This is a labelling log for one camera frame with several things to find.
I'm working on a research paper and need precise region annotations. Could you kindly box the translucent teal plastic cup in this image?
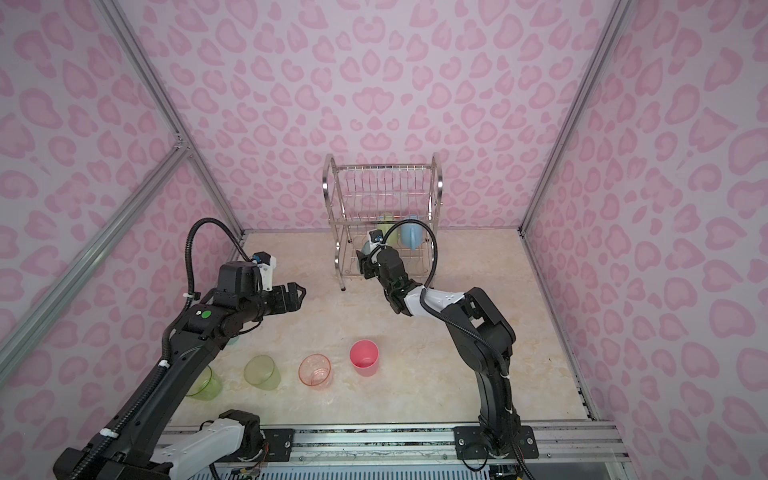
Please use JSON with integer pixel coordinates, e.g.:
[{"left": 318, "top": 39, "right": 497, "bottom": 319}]
[{"left": 360, "top": 239, "right": 373, "bottom": 256}]

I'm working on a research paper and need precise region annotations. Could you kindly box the light green ceramic mug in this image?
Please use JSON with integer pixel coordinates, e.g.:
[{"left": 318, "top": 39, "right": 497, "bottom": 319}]
[{"left": 378, "top": 214, "right": 399, "bottom": 247}]

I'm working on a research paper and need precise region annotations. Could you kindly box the light blue ceramic mug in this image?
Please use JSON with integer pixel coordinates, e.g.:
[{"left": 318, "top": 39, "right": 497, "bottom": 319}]
[{"left": 399, "top": 216, "right": 424, "bottom": 250}]

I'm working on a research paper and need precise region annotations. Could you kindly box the translucent pink plastic cup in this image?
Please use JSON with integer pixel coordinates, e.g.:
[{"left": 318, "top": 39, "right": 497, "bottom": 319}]
[{"left": 298, "top": 353, "right": 333, "bottom": 389}]

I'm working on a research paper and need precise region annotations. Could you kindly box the translucent green plastic cup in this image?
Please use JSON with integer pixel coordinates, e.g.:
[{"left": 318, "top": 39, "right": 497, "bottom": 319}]
[{"left": 243, "top": 355, "right": 281, "bottom": 391}]

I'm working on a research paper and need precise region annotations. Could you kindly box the opaque pink plastic cup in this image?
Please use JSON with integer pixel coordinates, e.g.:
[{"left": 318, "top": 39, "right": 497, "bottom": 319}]
[{"left": 349, "top": 339, "right": 379, "bottom": 377}]

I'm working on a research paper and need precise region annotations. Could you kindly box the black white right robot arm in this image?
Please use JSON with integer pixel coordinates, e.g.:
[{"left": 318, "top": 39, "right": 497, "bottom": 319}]
[{"left": 356, "top": 245, "right": 521, "bottom": 457}]

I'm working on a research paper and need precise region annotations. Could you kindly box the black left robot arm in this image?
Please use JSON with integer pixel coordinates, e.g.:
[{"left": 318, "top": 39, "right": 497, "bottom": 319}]
[{"left": 53, "top": 262, "right": 306, "bottom": 479}]

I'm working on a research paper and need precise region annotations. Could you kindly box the steel two-tier dish rack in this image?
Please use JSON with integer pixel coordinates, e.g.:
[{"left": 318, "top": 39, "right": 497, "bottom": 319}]
[{"left": 321, "top": 153, "right": 444, "bottom": 291}]

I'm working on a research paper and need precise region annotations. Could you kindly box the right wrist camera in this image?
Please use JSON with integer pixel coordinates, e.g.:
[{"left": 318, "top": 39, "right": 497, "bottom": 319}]
[{"left": 368, "top": 229, "right": 385, "bottom": 254}]

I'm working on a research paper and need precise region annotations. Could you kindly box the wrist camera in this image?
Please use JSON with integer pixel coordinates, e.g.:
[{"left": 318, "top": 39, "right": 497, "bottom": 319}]
[
  {"left": 368, "top": 229, "right": 385, "bottom": 254},
  {"left": 251, "top": 251, "right": 277, "bottom": 292}
]

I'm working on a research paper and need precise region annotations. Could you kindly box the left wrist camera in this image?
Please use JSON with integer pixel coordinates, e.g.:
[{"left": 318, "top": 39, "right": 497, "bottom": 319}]
[{"left": 251, "top": 251, "right": 277, "bottom": 292}]

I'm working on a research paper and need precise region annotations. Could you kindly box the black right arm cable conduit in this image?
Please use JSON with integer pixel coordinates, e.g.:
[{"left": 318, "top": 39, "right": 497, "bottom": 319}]
[{"left": 371, "top": 218, "right": 511, "bottom": 379}]

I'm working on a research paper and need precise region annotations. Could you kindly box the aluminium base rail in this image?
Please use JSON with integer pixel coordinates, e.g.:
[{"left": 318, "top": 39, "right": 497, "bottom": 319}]
[{"left": 110, "top": 419, "right": 637, "bottom": 480}]

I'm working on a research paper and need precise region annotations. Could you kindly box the aluminium diagonal frame bar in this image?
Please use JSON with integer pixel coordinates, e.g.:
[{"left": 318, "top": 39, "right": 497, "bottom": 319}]
[{"left": 1, "top": 142, "right": 188, "bottom": 384}]

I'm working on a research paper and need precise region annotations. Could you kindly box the aluminium corner frame post left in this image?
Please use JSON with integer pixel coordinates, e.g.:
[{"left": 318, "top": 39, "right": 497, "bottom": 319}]
[{"left": 94, "top": 0, "right": 245, "bottom": 237}]

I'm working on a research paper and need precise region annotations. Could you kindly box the aluminium corner frame post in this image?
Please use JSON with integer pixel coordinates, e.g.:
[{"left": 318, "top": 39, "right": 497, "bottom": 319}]
[
  {"left": 518, "top": 0, "right": 636, "bottom": 238},
  {"left": 94, "top": 0, "right": 245, "bottom": 237}
]

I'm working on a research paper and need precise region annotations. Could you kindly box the aluminium corner frame post right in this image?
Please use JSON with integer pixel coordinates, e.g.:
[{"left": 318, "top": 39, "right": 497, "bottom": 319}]
[{"left": 518, "top": 0, "right": 636, "bottom": 238}]

